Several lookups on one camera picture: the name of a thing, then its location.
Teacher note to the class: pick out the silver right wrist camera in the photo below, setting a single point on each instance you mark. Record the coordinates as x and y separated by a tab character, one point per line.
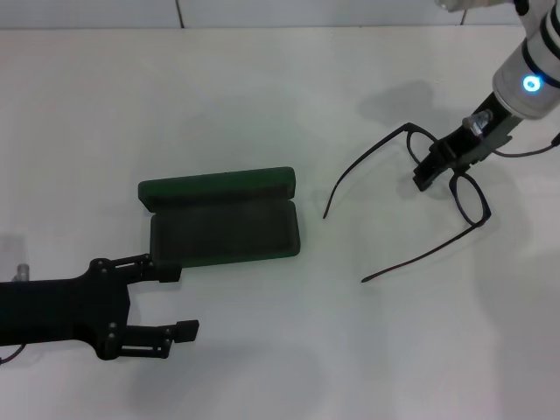
448	3

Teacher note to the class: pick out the green glasses case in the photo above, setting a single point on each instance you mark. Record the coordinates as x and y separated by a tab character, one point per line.
223	227

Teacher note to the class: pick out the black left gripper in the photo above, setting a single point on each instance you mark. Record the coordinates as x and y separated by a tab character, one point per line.
61	310

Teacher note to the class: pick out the black glasses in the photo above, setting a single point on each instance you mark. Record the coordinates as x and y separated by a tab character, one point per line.
408	127

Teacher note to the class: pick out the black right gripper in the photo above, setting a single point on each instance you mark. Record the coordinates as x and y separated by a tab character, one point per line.
464	142

